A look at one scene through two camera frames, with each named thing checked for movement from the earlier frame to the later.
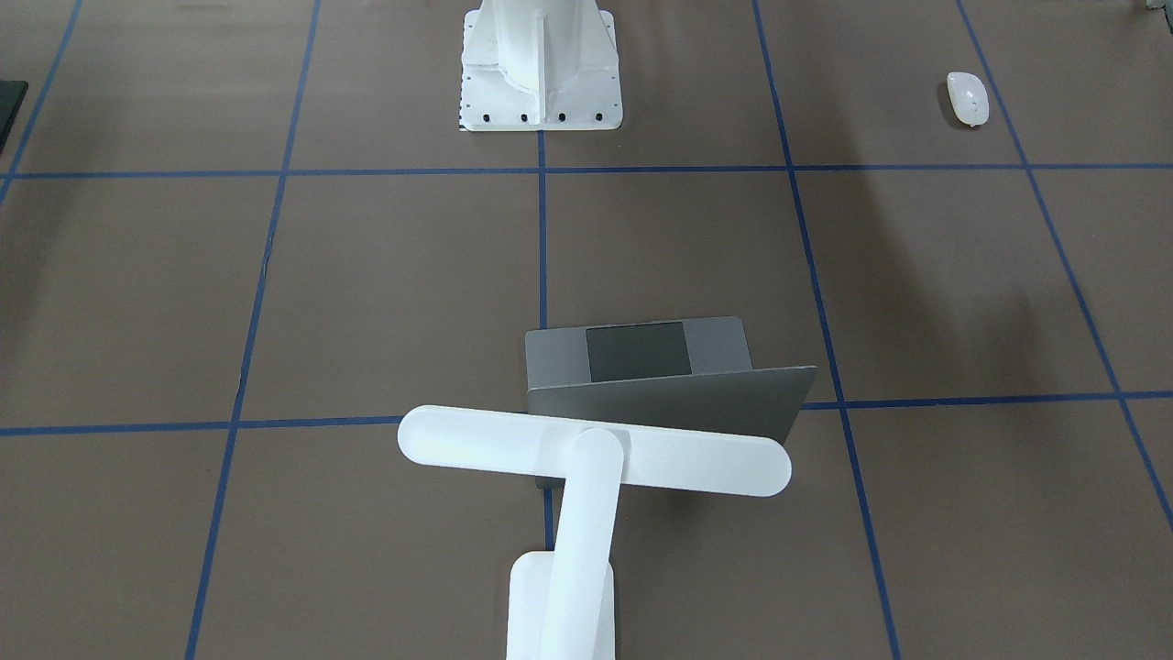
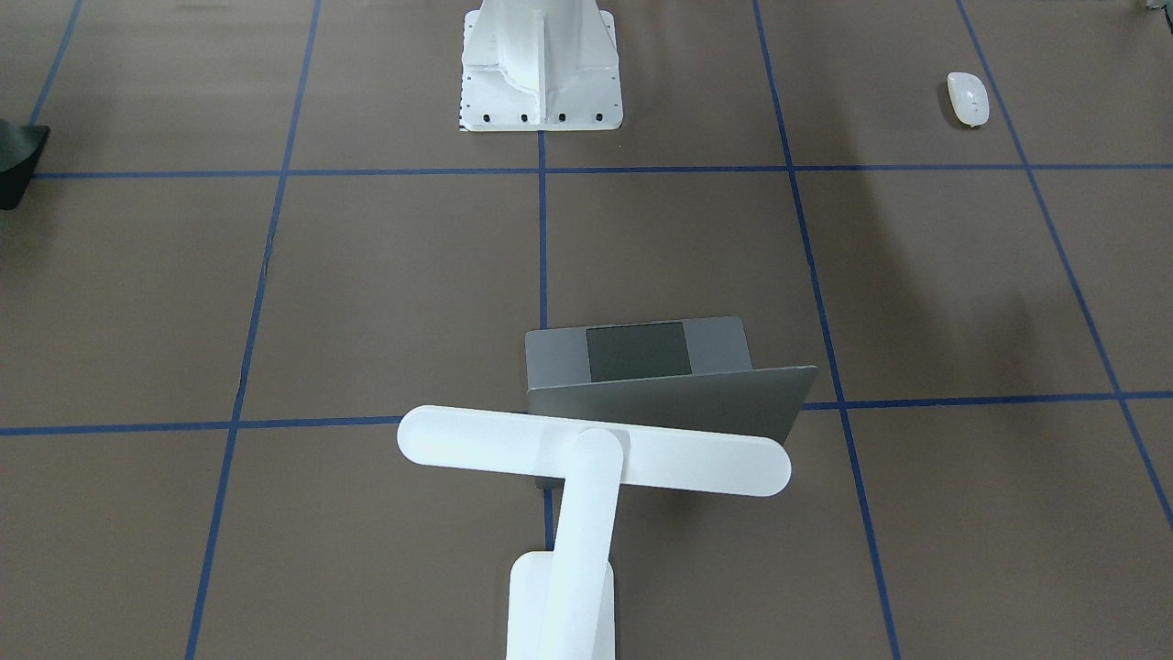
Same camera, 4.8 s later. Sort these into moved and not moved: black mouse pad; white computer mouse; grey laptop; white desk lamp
Moved: black mouse pad
Not moved: white desk lamp; grey laptop; white computer mouse
